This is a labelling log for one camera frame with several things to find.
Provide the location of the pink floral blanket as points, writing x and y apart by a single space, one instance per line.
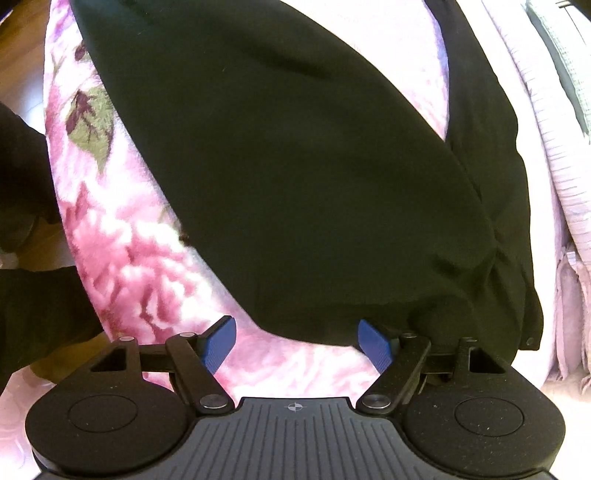
134 240

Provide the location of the grey pillow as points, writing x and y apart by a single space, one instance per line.
565 60

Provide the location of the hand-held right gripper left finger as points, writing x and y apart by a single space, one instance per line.
220 342

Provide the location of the pale pink quilt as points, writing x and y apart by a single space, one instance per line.
561 194

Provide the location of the black pants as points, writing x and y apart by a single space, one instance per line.
295 184

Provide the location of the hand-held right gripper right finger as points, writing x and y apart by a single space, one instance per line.
375 345

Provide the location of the person's dark clothing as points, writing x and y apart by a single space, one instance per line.
32 314

